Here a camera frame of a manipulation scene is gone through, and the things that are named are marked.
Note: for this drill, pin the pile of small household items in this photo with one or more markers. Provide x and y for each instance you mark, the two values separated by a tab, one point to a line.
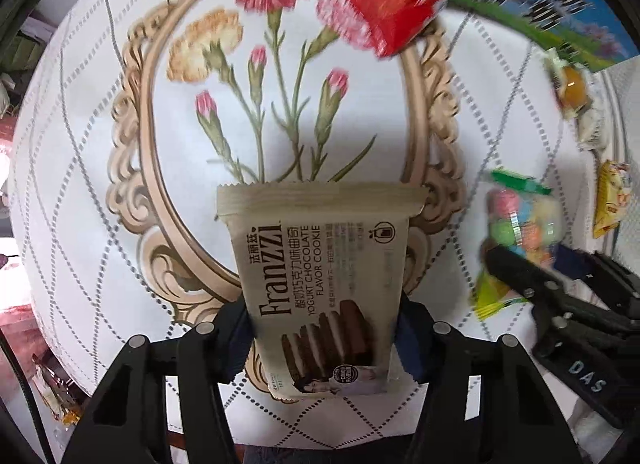
55	394

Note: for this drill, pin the cardboard milk box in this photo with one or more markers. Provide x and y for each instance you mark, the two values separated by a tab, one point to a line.
550	4

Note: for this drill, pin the white floral printed quilt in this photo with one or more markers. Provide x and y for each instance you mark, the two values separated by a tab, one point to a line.
100	169

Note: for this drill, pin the clear egg yolk pastry packet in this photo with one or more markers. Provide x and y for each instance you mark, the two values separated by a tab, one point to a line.
572	86

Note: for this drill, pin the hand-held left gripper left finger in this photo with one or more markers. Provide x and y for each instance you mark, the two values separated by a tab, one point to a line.
220	339

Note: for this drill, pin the olive puffer vest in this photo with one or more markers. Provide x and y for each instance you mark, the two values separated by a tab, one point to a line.
24	49

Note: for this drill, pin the clear bag of colourful candies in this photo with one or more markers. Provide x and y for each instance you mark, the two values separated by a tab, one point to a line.
520	224

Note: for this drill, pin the red snack packet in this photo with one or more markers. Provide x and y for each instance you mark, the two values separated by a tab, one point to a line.
395	9

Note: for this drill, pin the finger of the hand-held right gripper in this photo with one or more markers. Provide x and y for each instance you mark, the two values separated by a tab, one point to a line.
520	276
615	284

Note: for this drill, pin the small yellow panda packet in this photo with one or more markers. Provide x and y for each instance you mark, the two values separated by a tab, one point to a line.
610	199

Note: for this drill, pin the beige chocolate cookie packet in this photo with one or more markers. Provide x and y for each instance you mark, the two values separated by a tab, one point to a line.
320	269

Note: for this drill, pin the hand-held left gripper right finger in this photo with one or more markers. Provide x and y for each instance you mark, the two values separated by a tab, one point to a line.
415	339

